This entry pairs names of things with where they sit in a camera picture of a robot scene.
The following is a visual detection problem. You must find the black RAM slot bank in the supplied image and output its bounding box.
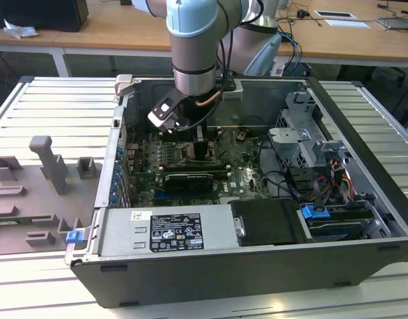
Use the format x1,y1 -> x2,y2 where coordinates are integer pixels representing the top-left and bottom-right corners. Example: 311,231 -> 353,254
161,128 -> 222,141
159,164 -> 232,179

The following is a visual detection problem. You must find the CPU socket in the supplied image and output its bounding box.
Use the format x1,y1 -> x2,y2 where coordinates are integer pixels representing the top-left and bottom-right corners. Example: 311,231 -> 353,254
180,141 -> 223,166

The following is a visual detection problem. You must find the black graphics card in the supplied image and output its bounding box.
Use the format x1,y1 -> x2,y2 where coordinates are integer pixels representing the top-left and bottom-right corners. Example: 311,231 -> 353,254
163,171 -> 215,194

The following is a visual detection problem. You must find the grey case latch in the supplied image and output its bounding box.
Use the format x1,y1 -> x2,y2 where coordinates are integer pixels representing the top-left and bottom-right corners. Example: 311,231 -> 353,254
113,74 -> 136,98

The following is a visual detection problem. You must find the green motherboard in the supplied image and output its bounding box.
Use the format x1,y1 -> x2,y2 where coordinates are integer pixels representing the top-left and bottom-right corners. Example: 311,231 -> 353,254
129,128 -> 274,207

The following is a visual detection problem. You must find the pale blue teach pendant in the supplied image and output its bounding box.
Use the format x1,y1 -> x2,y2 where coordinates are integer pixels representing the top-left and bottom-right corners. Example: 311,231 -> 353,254
243,33 -> 284,76

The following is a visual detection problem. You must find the silver metal drive cage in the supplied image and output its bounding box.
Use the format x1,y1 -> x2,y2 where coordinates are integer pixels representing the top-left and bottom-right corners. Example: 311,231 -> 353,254
266,90 -> 353,169

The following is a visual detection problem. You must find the wooden desk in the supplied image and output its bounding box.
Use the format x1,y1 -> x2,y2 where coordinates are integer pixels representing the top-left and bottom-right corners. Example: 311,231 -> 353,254
0,0 -> 408,69

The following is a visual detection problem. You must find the black plastic shroud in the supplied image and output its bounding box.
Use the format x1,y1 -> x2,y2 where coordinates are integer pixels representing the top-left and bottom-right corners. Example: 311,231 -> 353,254
229,198 -> 307,247

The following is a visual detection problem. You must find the silver power supply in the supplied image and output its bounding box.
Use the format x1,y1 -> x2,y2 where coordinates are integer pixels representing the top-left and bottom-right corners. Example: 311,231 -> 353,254
98,203 -> 247,257

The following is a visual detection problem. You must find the black open PC case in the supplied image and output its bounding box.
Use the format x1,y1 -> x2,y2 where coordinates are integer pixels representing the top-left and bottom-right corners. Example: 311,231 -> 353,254
63,73 -> 408,308

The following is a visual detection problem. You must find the grey parts rack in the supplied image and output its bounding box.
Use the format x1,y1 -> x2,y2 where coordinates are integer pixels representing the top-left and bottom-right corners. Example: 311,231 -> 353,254
0,135 -> 104,257

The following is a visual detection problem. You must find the black box on desk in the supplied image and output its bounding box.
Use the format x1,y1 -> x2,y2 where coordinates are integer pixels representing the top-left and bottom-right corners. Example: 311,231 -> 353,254
0,0 -> 90,33

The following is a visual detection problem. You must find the white paper sheet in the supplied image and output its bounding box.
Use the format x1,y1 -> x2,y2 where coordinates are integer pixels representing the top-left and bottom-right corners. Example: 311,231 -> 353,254
324,19 -> 371,29

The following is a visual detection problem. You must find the hard disk in blue carrier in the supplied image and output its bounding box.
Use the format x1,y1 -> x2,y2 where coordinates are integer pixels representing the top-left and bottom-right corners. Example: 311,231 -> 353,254
296,203 -> 374,242

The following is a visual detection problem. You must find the crumpled white paper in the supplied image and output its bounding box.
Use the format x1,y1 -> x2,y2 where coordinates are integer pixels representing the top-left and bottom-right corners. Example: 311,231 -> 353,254
3,18 -> 39,40

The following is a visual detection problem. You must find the clear glass tray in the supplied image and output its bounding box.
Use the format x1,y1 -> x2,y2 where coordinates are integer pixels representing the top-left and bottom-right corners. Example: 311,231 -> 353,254
374,15 -> 408,33

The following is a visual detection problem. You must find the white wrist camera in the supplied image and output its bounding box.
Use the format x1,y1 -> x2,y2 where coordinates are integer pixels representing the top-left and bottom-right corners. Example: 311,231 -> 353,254
146,88 -> 185,134

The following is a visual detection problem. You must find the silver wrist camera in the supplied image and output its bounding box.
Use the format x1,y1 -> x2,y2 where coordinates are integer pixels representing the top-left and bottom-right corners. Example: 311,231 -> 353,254
222,78 -> 244,101

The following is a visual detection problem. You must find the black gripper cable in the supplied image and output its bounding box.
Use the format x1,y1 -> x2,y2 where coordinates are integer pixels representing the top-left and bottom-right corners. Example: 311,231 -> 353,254
215,29 -> 237,97

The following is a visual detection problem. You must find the blue cable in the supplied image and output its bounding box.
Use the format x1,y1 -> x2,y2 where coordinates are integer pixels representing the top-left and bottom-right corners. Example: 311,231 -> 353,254
279,33 -> 304,78

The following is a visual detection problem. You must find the black flat data wire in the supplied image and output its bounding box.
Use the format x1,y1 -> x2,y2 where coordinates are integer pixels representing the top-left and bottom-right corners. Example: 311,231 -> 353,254
308,167 -> 326,213

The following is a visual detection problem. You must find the yellow red wire bundle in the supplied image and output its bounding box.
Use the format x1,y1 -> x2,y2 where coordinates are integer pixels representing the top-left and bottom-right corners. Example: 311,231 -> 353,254
326,158 -> 354,200

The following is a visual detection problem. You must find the desk cable grommet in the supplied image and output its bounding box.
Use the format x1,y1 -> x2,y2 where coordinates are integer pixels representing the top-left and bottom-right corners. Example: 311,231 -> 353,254
314,9 -> 357,19

